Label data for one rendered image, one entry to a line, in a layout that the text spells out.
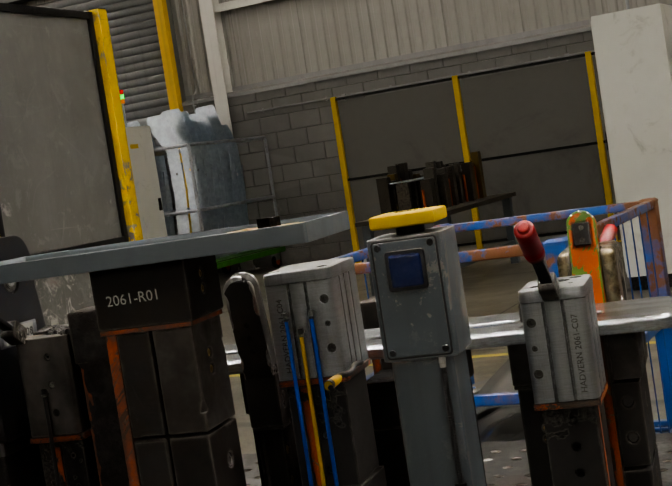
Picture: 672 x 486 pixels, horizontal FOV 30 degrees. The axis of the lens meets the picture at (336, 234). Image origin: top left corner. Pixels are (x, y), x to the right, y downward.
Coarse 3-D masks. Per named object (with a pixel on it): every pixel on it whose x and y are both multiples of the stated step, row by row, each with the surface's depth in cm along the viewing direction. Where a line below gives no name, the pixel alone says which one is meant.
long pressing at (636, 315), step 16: (608, 304) 149; (624, 304) 147; (640, 304) 145; (656, 304) 143; (480, 320) 152; (496, 320) 150; (512, 320) 148; (608, 320) 134; (624, 320) 134; (640, 320) 133; (656, 320) 133; (368, 336) 153; (480, 336) 138; (496, 336) 138; (512, 336) 137; (368, 352) 142; (240, 368) 147
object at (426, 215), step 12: (384, 216) 112; (396, 216) 112; (408, 216) 111; (420, 216) 111; (432, 216) 111; (444, 216) 115; (372, 228) 112; (384, 228) 112; (396, 228) 114; (408, 228) 113; (420, 228) 114
